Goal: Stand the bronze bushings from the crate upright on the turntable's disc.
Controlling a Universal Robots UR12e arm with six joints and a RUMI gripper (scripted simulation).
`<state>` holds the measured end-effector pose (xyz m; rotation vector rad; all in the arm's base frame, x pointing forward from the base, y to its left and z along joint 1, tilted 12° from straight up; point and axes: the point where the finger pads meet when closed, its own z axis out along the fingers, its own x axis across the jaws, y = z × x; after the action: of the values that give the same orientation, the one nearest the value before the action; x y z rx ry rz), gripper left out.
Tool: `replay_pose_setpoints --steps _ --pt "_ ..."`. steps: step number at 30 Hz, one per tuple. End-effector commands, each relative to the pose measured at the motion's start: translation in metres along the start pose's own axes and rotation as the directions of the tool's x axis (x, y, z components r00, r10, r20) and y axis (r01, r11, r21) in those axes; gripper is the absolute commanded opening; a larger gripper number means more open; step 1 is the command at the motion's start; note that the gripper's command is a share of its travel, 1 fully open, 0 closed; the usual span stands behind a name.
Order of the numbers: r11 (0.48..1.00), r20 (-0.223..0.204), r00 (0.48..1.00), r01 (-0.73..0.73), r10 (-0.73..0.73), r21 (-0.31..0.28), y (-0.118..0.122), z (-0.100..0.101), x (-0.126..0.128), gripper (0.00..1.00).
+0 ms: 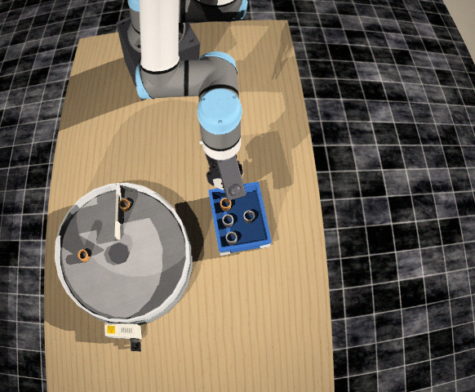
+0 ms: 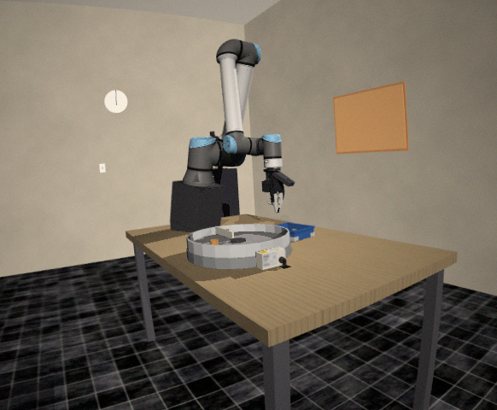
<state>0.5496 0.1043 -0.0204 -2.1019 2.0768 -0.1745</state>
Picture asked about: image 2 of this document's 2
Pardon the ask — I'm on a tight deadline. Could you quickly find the blue crate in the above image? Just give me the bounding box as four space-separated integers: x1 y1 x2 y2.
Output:
275 222 315 242

